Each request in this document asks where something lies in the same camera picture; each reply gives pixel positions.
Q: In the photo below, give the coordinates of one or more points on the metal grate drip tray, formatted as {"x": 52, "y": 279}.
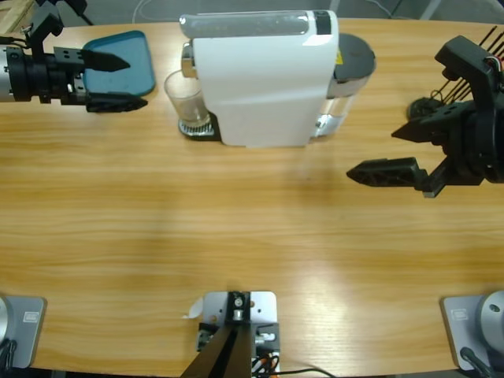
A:
{"x": 197, "y": 132}

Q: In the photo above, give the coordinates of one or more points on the white capsule coffee machine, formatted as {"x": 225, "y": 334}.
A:
{"x": 256, "y": 98}

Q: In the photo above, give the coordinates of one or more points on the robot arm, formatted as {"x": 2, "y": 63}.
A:
{"x": 498, "y": 145}
{"x": 6, "y": 75}

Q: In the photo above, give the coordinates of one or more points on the white mounting block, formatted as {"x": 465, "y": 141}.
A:
{"x": 264, "y": 305}

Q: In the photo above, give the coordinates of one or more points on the white paper tag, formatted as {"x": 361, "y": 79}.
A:
{"x": 195, "y": 309}

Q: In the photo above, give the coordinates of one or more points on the grey metal leg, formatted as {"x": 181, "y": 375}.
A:
{"x": 430, "y": 10}

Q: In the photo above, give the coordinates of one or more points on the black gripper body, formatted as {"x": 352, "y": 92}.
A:
{"x": 464, "y": 157}
{"x": 51, "y": 78}

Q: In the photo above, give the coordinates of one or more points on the black capsule stand with rods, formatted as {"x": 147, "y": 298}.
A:
{"x": 419, "y": 108}

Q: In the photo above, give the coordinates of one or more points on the teal plastic tray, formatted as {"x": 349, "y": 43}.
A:
{"x": 118, "y": 82}

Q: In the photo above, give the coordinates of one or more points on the wooden crate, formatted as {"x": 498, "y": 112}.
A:
{"x": 12, "y": 15}

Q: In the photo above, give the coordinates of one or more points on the clear drinking glass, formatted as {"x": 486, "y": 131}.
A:
{"x": 185, "y": 102}

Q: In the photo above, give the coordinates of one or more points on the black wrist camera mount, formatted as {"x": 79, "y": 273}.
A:
{"x": 41, "y": 27}
{"x": 468, "y": 63}

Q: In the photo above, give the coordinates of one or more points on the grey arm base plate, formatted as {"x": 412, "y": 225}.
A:
{"x": 460, "y": 327}
{"x": 27, "y": 327}

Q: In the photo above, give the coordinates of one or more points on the black stand legs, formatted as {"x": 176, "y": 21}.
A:
{"x": 76, "y": 6}

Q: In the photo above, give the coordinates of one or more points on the dark camera post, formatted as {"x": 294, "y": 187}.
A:
{"x": 224, "y": 354}

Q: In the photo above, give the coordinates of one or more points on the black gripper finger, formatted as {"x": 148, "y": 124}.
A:
{"x": 386, "y": 172}
{"x": 421, "y": 132}
{"x": 114, "y": 103}
{"x": 104, "y": 63}

